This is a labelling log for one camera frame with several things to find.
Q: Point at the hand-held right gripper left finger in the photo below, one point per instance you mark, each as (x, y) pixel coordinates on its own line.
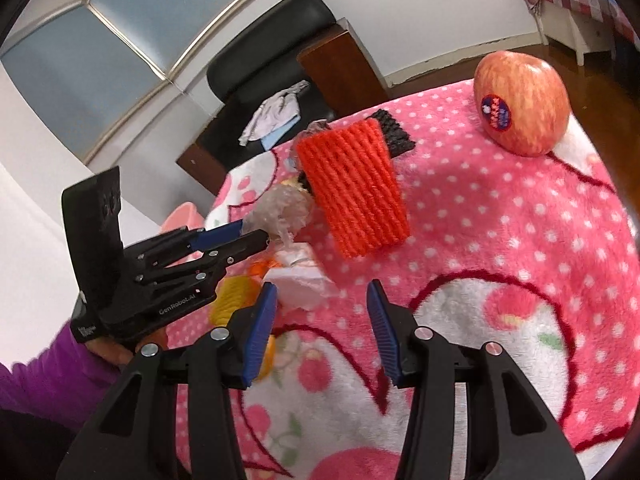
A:
(260, 332)

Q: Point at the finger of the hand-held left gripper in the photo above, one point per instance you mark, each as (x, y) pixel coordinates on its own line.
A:
(245, 245)
(220, 233)

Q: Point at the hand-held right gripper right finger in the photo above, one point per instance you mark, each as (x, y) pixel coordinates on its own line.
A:
(382, 332)

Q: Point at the orange peel piece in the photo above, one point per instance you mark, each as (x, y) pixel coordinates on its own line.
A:
(257, 270)
(271, 357)

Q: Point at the pink plastic bin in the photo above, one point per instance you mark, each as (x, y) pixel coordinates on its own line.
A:
(182, 217)

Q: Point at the clear plastic film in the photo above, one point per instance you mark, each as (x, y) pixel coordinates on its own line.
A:
(280, 207)

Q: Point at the white plastic item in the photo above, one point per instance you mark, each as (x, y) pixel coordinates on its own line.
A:
(300, 282)

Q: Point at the red foam fruit net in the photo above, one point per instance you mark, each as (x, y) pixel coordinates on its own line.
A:
(355, 190)

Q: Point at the brown paper wrapper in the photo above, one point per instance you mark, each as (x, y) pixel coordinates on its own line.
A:
(315, 129)

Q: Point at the person's left forearm purple sleeve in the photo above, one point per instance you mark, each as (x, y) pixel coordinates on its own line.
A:
(45, 380)

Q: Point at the person's left hand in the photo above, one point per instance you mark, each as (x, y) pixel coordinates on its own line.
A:
(115, 354)

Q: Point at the yellow foam fruit net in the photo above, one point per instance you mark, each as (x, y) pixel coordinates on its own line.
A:
(232, 300)

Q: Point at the light blue cloth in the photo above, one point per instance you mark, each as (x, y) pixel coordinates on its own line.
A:
(275, 137)

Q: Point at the light patterned cloth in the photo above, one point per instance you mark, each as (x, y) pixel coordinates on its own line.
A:
(272, 110)

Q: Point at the pink dotted printed blanket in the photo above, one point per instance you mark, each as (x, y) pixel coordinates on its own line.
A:
(500, 240)

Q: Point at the black foam fruit net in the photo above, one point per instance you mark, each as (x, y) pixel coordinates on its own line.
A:
(397, 135)

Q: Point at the black leather armchair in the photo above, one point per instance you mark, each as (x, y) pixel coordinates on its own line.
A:
(270, 50)

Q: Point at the person's dark clothing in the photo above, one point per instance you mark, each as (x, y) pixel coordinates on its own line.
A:
(30, 450)

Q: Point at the large curved glass window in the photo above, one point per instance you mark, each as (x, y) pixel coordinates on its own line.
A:
(100, 35)

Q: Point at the red apple with sticker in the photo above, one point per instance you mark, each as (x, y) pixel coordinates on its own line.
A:
(525, 100)

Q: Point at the white side table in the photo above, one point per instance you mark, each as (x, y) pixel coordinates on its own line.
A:
(575, 30)

